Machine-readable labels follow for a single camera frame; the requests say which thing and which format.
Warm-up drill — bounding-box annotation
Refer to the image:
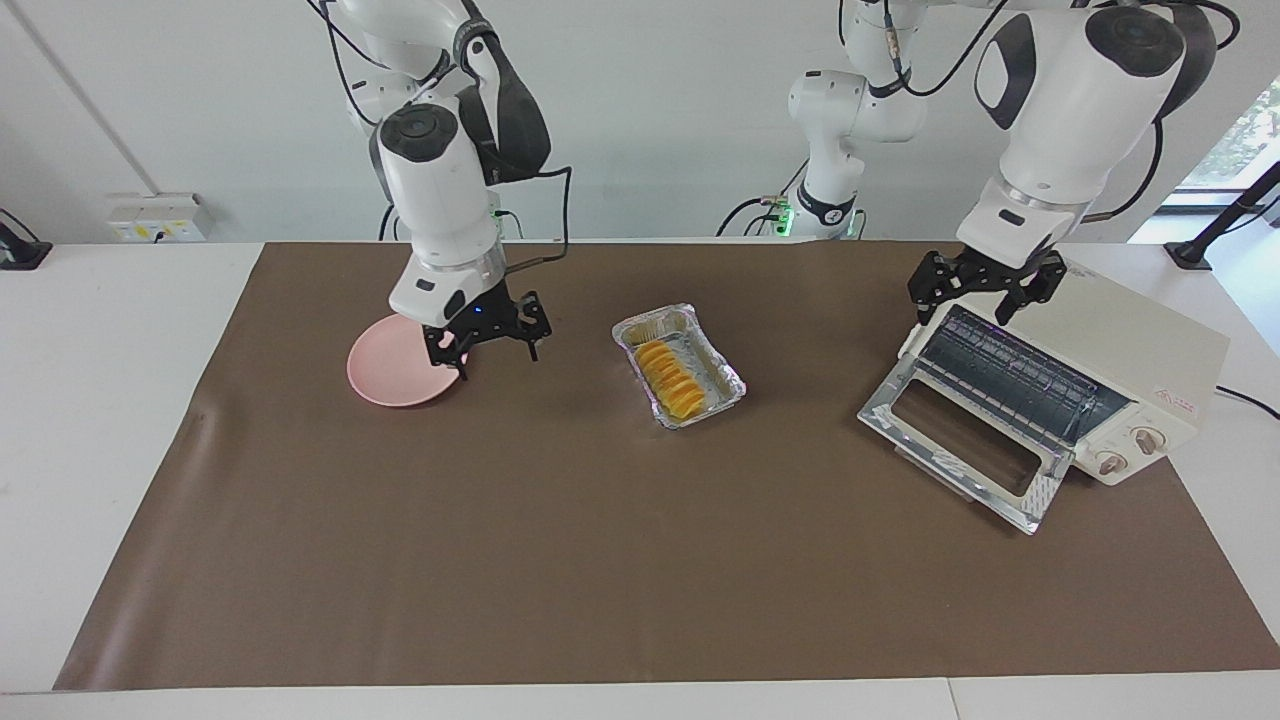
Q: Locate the white wall socket box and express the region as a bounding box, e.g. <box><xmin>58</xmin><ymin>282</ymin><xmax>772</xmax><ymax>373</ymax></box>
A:
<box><xmin>107</xmin><ymin>192</ymin><xmax>213</xmax><ymax>243</ymax></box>

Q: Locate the brown table mat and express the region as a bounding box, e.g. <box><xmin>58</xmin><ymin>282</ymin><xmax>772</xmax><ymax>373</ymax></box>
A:
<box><xmin>52</xmin><ymin>240</ymin><xmax>1280</xmax><ymax>691</ymax></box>

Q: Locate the golden ridged bread loaf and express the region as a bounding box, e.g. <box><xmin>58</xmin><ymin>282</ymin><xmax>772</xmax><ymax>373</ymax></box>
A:
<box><xmin>636</xmin><ymin>340</ymin><xmax>709</xmax><ymax>419</ymax></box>

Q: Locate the black base cable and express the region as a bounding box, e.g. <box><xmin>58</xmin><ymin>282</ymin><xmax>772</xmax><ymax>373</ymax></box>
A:
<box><xmin>715</xmin><ymin>155</ymin><xmax>813</xmax><ymax>239</ymax></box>
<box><xmin>378</xmin><ymin>205</ymin><xmax>526</xmax><ymax>243</ymax></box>

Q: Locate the black right base cable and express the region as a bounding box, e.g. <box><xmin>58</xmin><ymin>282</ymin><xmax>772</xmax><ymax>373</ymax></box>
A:
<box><xmin>378</xmin><ymin>205</ymin><xmax>526</xmax><ymax>243</ymax></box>

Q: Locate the metal oven wire rack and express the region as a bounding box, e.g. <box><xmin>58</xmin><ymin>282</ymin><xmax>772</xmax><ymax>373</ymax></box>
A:
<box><xmin>920</xmin><ymin>305</ymin><xmax>1131</xmax><ymax>448</ymax></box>

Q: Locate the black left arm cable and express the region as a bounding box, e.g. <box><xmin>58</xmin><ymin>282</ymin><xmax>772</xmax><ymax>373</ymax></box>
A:
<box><xmin>840</xmin><ymin>0</ymin><xmax>1016</xmax><ymax>98</ymax></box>

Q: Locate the black oven power cord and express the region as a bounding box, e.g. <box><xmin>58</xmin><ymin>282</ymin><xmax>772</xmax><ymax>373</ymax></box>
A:
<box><xmin>1215</xmin><ymin>385</ymin><xmax>1280</xmax><ymax>421</ymax></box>

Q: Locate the black left base cable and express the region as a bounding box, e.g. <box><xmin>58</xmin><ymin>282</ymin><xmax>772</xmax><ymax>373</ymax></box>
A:
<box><xmin>715</xmin><ymin>155</ymin><xmax>813</xmax><ymax>239</ymax></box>

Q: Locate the cream toaster oven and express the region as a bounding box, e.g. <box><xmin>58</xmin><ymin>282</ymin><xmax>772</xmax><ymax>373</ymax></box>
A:
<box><xmin>895</xmin><ymin>245</ymin><xmax>1231</xmax><ymax>488</ymax></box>

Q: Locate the window with greenery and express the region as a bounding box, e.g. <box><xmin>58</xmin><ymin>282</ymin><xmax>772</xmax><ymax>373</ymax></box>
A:
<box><xmin>1180</xmin><ymin>80</ymin><xmax>1280</xmax><ymax>191</ymax></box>

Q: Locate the glass oven door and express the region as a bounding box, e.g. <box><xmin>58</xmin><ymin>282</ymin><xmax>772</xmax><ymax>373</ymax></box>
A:
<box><xmin>857</xmin><ymin>355</ymin><xmax>1073</xmax><ymax>536</ymax></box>

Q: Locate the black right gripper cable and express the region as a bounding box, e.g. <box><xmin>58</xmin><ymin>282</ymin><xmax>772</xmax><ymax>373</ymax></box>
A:
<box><xmin>500</xmin><ymin>165</ymin><xmax>573</xmax><ymax>276</ymax></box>

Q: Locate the pink round plate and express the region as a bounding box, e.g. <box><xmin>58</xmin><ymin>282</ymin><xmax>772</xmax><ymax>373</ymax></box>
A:
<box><xmin>347</xmin><ymin>315</ymin><xmax>471</xmax><ymax>408</ymax></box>

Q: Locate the black desk clamp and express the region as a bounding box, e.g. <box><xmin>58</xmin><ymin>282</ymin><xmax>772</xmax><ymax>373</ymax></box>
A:
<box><xmin>0</xmin><ymin>208</ymin><xmax>53</xmax><ymax>271</ymax></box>

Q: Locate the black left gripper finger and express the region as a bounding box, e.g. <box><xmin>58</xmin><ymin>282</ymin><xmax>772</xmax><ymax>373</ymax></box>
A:
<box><xmin>908</xmin><ymin>252</ymin><xmax>961</xmax><ymax>326</ymax></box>
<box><xmin>997</xmin><ymin>255</ymin><xmax>1067</xmax><ymax>326</ymax></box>

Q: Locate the aluminium foil tray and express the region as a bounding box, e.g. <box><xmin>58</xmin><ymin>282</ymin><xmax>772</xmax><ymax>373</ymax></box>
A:
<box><xmin>612</xmin><ymin>303</ymin><xmax>747</xmax><ymax>430</ymax></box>

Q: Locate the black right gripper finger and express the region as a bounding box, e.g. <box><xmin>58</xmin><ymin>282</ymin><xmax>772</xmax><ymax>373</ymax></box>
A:
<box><xmin>422</xmin><ymin>328</ymin><xmax>469</xmax><ymax>381</ymax></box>
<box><xmin>505</xmin><ymin>292</ymin><xmax>553</xmax><ymax>361</ymax></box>

